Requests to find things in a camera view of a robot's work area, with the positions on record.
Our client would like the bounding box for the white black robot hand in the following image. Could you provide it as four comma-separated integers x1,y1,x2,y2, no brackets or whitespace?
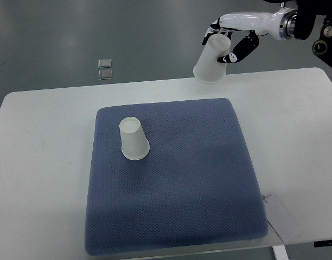
202,8,297,64

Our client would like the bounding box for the white paper cup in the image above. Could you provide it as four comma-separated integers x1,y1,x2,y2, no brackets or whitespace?
193,34,231,84
119,117,150,161

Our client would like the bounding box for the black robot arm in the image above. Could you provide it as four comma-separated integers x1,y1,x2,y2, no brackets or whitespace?
267,1,332,71

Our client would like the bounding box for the upper metal floor plate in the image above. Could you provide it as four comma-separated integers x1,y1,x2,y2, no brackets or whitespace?
98,58,112,68

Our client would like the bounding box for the blue grey fabric cushion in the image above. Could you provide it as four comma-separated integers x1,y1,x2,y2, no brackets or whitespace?
85,98,269,256

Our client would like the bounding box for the white paper cup on cushion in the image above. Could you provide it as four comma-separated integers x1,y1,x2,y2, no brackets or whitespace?
119,117,150,161

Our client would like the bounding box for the white paper tag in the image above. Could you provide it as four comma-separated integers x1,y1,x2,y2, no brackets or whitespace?
264,195,302,243

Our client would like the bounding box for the black table control panel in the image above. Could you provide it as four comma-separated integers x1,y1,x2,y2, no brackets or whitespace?
314,239,332,248

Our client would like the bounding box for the white table leg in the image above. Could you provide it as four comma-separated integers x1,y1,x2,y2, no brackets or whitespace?
272,245,289,260

